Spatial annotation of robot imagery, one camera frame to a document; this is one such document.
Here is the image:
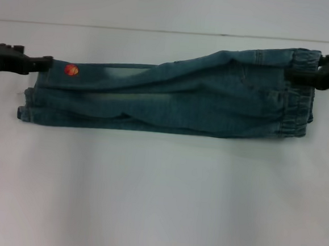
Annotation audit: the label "blue denim shorts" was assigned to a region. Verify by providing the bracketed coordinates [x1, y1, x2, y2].
[13, 25, 322, 147]

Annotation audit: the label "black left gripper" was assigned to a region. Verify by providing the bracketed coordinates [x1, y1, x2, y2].
[0, 42, 55, 78]

